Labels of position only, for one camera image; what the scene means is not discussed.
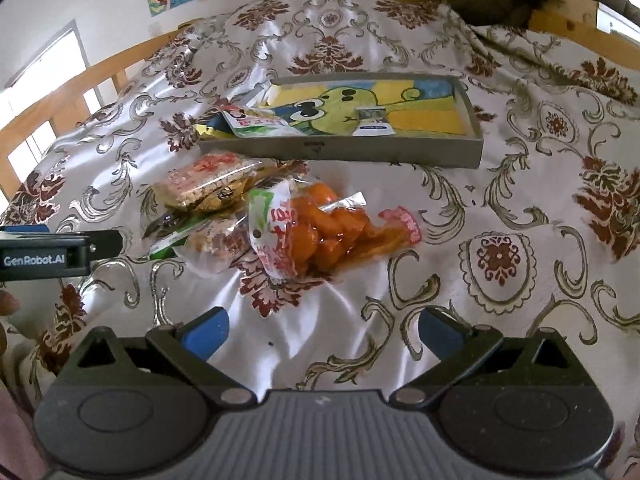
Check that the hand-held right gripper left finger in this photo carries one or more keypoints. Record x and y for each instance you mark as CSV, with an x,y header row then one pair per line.
x,y
207,334

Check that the wooden bed frame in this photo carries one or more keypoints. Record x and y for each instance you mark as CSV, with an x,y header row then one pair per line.
x,y
50,105

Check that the small blue and white packet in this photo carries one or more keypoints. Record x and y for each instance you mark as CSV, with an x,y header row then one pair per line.
x,y
372,122

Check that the orange dried fruit packet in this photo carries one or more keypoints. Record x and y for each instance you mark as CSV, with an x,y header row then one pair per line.
x,y
320,230

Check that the floral satin blanket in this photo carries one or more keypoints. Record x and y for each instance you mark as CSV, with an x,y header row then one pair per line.
x,y
500,210

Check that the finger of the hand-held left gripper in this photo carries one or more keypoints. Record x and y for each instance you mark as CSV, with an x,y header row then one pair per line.
x,y
107,246

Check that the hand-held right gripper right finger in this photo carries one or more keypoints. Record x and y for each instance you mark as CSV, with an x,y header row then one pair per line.
x,y
440,332

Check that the window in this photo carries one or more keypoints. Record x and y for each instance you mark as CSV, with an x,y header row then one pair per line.
x,y
45,55

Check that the grey tray with cartoon print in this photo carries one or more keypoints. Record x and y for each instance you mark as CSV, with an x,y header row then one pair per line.
x,y
350,152

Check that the clear rice cracker packet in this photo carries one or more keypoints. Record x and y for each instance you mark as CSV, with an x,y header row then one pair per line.
x,y
220,245

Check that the gold rice cracker packet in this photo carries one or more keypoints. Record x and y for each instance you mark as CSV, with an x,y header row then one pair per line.
x,y
210,182

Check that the blue and yellow snack packet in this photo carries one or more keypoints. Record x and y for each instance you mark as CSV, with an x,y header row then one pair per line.
x,y
212,129

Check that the green snack packet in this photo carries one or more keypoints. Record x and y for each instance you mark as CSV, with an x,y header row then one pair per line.
x,y
170,240

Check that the red and white snack packet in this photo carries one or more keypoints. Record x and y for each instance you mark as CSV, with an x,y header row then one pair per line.
x,y
260,122

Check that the person's left hand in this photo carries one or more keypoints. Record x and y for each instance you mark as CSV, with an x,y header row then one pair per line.
x,y
7,304

